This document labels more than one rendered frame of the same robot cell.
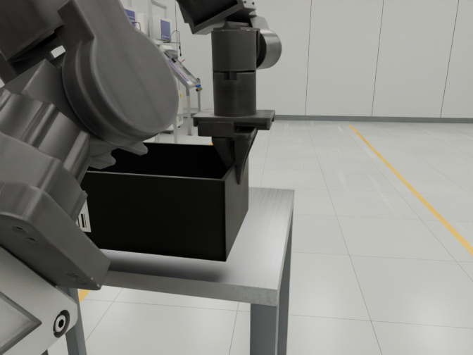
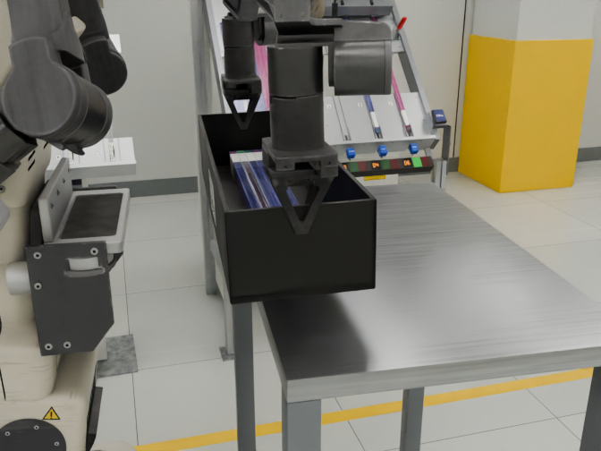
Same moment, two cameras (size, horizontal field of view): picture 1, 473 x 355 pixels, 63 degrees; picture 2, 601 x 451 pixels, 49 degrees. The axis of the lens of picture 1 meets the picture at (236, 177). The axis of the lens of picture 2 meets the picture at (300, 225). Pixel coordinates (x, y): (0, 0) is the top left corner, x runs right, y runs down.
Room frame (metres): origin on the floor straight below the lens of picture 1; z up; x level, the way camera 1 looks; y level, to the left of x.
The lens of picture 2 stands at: (0.25, -0.64, 1.21)
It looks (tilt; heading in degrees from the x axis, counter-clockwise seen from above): 20 degrees down; 67
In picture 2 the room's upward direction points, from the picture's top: straight up
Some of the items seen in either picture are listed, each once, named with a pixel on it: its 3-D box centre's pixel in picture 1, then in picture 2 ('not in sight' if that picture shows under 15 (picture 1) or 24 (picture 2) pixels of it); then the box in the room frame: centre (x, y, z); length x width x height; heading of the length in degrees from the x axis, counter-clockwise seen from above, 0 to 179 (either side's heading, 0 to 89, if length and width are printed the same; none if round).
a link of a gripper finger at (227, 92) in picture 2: not in sight; (241, 104); (0.63, 0.56, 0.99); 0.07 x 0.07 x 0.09; 79
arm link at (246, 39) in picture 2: not in sight; (241, 31); (0.63, 0.55, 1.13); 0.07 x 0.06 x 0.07; 5
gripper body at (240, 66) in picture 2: not in sight; (240, 66); (0.63, 0.55, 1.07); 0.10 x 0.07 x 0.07; 79
